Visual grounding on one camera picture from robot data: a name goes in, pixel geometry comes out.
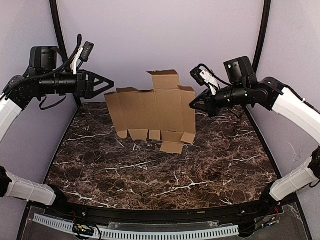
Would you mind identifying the brown cardboard paper box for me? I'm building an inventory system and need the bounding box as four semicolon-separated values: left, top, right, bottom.
104;69;196;154

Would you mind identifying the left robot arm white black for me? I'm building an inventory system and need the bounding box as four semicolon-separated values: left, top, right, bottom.
0;42;114;206

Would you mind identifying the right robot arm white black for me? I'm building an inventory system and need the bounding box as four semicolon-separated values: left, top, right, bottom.
189;56;320;213

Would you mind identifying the right small circuit board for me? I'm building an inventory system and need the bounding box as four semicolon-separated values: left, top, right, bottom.
260;217;279;228

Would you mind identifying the small green circuit board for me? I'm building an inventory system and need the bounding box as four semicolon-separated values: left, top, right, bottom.
72;224;95;236

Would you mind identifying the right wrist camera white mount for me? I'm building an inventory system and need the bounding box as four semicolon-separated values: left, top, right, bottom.
190;63;221;96

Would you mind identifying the black left frame post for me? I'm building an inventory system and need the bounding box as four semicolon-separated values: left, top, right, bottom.
49;0;68;63

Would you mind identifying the black frame post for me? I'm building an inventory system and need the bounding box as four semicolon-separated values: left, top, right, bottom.
49;0;68;63
252;0;272;73

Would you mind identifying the black right frame post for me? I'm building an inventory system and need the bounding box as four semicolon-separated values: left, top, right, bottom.
252;0;272;73

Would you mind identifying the black front table rail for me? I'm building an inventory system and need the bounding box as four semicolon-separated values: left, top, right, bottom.
42;201;276;225

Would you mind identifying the white slotted cable duct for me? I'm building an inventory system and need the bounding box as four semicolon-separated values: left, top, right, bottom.
32;213;240;240

